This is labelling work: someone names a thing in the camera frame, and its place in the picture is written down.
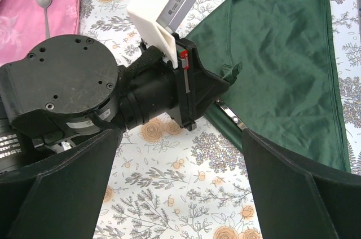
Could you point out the dark green cloth napkin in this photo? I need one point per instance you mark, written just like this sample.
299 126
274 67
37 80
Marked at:
278 56

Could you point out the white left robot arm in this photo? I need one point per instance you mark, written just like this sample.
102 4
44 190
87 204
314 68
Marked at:
69 88

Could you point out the pink placemat cloth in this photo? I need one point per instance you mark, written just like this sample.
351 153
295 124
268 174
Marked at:
23 24

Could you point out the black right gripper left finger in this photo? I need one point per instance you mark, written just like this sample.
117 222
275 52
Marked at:
60 196

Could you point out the floral tablecloth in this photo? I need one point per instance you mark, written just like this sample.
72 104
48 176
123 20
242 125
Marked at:
167 182

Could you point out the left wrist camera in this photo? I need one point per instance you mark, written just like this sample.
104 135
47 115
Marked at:
157 20

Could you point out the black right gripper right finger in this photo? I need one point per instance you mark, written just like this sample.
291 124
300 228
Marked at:
296 197

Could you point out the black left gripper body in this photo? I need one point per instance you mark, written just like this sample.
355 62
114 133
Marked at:
150 87

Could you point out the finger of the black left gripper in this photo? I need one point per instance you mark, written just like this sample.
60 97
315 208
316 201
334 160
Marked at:
207 86

